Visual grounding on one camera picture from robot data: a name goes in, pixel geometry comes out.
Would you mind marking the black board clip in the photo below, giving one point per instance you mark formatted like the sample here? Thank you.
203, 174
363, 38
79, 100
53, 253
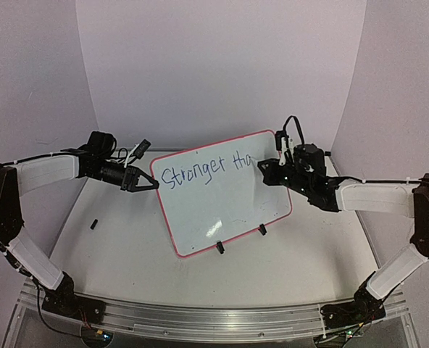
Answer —
262, 229
220, 247

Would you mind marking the right black board clip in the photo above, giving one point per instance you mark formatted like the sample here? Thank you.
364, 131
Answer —
262, 229

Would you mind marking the aluminium front rail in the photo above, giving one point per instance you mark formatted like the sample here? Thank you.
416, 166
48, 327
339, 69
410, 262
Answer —
220, 325

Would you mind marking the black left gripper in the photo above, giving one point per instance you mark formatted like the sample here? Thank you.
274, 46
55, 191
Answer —
131, 185

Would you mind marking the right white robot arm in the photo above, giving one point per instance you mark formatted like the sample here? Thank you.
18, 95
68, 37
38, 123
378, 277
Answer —
303, 171

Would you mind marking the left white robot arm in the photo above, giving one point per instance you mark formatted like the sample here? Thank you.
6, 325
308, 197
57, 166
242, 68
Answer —
94, 160

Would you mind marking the black marker cap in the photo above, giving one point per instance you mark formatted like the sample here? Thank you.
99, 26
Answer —
94, 223

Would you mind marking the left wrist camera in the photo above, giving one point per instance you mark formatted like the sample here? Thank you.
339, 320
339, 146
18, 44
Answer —
137, 152

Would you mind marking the pink framed whiteboard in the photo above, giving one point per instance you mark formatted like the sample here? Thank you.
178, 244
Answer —
215, 192

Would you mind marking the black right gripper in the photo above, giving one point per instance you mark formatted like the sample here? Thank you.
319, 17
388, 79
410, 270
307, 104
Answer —
277, 174

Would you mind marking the left black board clip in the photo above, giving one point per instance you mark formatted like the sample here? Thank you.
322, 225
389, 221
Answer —
220, 247

